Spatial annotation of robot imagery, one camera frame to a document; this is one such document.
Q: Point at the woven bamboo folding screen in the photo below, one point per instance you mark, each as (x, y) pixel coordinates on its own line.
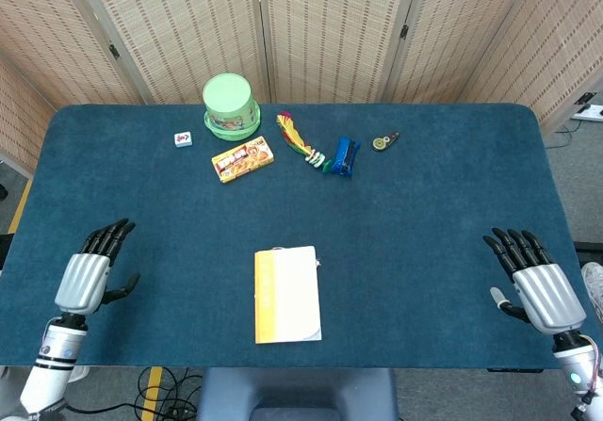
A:
(330, 39)

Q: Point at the blue table cloth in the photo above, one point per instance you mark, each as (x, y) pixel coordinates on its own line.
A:
(188, 214)

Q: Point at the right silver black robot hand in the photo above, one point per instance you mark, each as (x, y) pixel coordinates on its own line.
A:
(549, 298)

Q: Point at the black correction tape dispenser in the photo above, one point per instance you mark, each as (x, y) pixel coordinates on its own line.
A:
(379, 144)

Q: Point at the white sneaker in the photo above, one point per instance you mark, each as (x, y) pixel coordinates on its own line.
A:
(594, 284)
(80, 374)

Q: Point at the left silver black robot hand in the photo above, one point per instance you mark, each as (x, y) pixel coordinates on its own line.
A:
(82, 282)

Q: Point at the green plastic toy bucket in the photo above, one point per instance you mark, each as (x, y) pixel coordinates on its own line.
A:
(228, 96)

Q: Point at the yellow curry box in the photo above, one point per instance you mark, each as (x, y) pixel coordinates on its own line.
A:
(242, 159)

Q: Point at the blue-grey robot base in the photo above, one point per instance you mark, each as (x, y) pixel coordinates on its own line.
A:
(297, 393)

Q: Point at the dark metal screen hinge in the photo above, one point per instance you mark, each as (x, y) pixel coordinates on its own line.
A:
(114, 51)
(586, 97)
(404, 32)

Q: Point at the colourful feather shuttlecock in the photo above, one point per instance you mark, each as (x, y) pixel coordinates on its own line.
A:
(292, 134)

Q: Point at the white paper booklet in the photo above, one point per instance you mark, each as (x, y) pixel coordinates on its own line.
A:
(292, 298)

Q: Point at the white power strip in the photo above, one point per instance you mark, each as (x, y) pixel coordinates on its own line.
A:
(589, 113)

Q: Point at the white mahjong tile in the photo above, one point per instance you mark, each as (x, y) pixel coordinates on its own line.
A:
(183, 139)

